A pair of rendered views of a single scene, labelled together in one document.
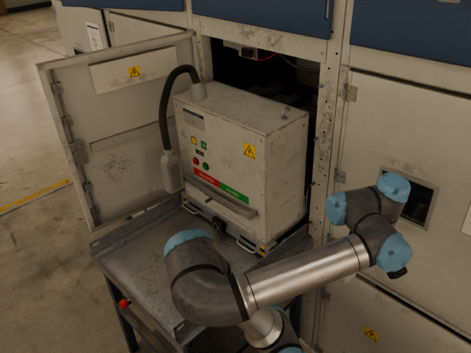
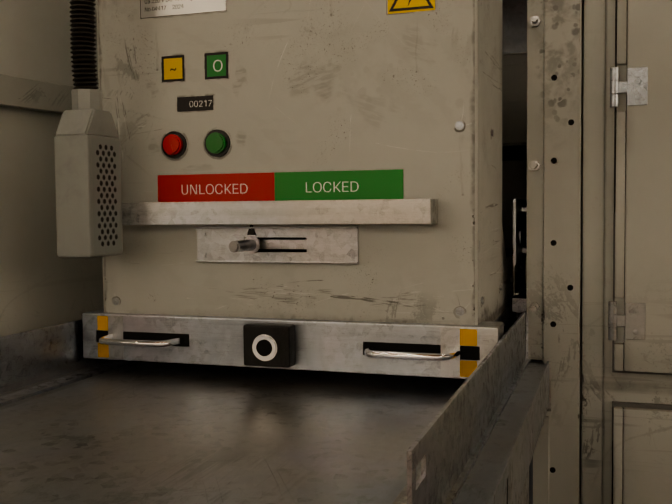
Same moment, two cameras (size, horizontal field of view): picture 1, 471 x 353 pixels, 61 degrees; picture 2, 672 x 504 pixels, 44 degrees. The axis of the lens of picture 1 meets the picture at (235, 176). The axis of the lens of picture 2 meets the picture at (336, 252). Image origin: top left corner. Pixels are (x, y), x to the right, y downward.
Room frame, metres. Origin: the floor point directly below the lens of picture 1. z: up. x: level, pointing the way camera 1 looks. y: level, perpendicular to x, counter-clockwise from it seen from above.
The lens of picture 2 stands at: (0.37, 0.49, 1.06)
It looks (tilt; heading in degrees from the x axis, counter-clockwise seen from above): 3 degrees down; 331
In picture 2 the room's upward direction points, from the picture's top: 1 degrees counter-clockwise
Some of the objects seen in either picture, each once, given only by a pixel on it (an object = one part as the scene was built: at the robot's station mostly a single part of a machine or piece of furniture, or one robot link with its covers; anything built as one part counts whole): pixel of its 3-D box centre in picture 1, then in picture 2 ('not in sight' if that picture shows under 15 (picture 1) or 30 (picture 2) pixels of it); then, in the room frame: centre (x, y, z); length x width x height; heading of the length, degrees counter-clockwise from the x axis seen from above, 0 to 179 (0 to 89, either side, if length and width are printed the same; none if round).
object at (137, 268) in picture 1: (201, 250); (233, 429); (1.20, 0.16, 0.82); 0.68 x 0.62 x 0.06; 133
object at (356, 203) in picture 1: (355, 210); not in sight; (0.71, -0.27, 1.39); 0.11 x 0.11 x 0.08; 14
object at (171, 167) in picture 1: (172, 171); (90, 184); (1.39, 0.26, 1.09); 0.08 x 0.05 x 0.17; 133
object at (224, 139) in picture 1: (217, 171); (272, 133); (1.29, 0.07, 1.15); 0.48 x 0.01 x 0.48; 43
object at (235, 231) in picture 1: (224, 220); (280, 341); (1.30, 0.05, 0.90); 0.54 x 0.05 x 0.06; 43
